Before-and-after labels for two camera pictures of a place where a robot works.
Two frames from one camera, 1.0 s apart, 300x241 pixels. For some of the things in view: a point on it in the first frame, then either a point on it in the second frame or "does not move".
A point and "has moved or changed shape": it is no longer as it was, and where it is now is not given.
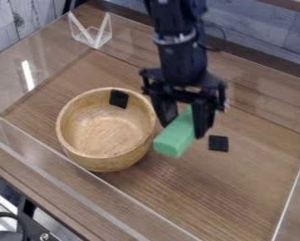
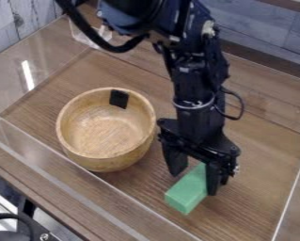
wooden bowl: x=104 y=137 does not move
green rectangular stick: x=177 y=135 has moved or changed shape
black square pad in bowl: x=117 y=98 does not move
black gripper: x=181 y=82 -> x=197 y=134
